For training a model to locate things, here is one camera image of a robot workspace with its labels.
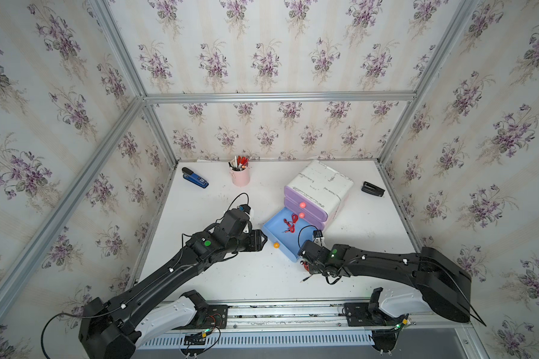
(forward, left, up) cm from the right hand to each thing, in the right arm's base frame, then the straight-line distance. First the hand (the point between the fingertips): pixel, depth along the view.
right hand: (315, 264), depth 85 cm
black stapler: (+36, -32, +1) cm, 48 cm away
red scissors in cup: (+44, +32, +12) cm, 56 cm away
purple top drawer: (+15, +5, +20) cm, 25 cm away
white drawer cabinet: (+21, -2, +22) cm, 30 cm away
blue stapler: (+42, +59, +4) cm, 73 cm away
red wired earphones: (+16, +9, +1) cm, 19 cm away
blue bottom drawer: (+6, +10, +6) cm, 13 cm away
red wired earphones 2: (-2, +4, +3) cm, 5 cm away
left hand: (+2, +19, +16) cm, 25 cm away
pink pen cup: (+38, +33, +6) cm, 51 cm away
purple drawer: (+14, +4, +13) cm, 20 cm away
